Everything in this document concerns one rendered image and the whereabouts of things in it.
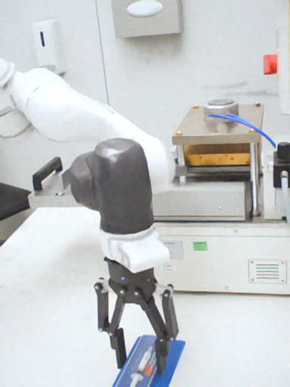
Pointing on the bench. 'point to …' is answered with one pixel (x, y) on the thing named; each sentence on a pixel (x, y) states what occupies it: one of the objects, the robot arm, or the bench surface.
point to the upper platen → (220, 157)
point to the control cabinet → (280, 63)
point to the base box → (226, 258)
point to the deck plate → (230, 221)
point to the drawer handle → (46, 172)
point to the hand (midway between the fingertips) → (140, 354)
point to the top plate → (221, 124)
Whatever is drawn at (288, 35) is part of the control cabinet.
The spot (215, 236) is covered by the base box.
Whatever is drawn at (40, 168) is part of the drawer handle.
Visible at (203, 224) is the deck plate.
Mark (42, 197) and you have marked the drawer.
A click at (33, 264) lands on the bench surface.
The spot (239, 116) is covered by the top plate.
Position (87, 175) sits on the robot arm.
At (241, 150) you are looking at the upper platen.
